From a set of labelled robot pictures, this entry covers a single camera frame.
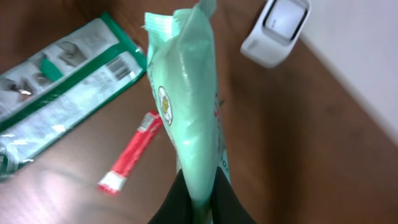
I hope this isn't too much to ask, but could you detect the red snack stick packet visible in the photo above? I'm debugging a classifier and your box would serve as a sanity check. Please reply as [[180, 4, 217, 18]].
[[98, 111, 162, 195]]

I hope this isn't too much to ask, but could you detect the green white 3M package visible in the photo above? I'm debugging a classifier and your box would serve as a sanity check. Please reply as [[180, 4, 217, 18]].
[[1, 13, 147, 180]]

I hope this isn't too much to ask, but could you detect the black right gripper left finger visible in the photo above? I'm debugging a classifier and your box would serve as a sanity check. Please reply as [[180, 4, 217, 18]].
[[148, 169, 193, 224]]

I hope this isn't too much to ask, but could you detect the white cube barcode scanner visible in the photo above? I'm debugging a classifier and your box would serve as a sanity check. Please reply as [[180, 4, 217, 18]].
[[240, 0, 311, 68]]

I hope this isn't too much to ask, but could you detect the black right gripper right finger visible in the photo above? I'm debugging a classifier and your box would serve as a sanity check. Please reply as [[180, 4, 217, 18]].
[[211, 167, 256, 224]]

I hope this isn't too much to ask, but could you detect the white teal wipes packet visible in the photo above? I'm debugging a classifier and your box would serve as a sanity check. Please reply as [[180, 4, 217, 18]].
[[144, 0, 229, 223]]

